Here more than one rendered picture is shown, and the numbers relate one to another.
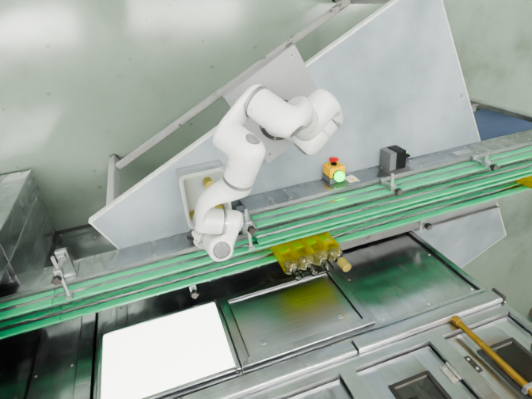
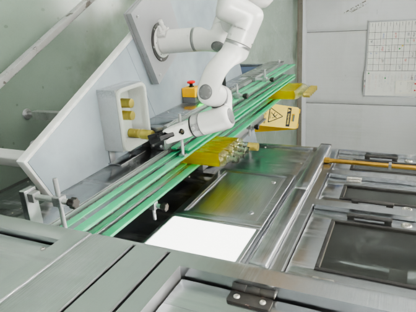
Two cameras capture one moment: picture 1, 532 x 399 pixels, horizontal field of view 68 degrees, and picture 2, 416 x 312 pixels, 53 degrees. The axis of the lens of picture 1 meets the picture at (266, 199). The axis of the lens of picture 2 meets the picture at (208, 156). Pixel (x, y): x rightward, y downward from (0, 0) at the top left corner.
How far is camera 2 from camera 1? 1.20 m
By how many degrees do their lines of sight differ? 45
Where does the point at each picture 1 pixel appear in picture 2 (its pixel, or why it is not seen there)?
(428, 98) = not seen: hidden behind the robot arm
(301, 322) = (255, 195)
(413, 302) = (293, 166)
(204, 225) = (219, 91)
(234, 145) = (249, 7)
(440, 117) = not seen: hidden behind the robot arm
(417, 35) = not seen: outside the picture
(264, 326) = (236, 207)
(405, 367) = (333, 188)
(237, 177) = (249, 36)
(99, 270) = (66, 210)
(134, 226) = (65, 164)
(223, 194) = (236, 56)
